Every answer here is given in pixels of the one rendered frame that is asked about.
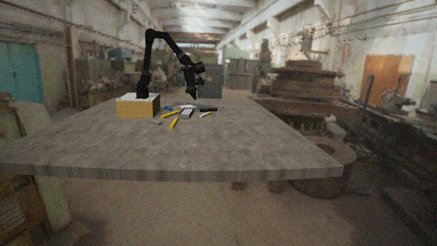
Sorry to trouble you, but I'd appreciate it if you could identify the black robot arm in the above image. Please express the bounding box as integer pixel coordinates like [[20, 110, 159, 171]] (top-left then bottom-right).
[[136, 28, 205, 99]]

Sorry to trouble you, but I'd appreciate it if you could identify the keyboard with white letter keys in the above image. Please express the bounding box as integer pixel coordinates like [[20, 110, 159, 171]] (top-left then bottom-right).
[[178, 107, 194, 119]]

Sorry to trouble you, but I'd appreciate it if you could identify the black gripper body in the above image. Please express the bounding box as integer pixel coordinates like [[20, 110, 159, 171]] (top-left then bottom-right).
[[185, 75, 196, 93]]

